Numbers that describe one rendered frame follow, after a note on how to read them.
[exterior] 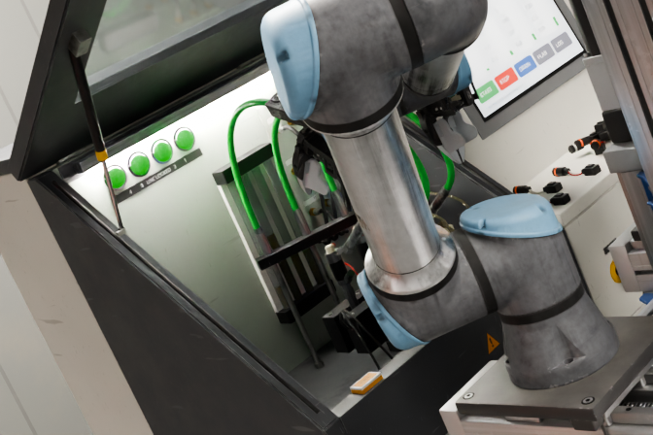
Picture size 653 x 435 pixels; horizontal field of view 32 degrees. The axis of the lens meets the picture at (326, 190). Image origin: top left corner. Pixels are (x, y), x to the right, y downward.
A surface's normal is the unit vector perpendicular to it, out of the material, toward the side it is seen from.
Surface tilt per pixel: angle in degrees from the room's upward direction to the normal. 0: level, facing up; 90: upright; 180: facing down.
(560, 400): 0
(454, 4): 98
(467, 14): 111
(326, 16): 53
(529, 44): 76
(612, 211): 90
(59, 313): 90
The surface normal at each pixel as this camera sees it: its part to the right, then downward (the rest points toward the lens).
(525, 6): 0.52, -0.29
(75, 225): -0.67, 0.44
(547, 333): -0.26, 0.02
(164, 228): 0.63, -0.08
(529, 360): -0.66, 0.14
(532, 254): 0.14, 0.18
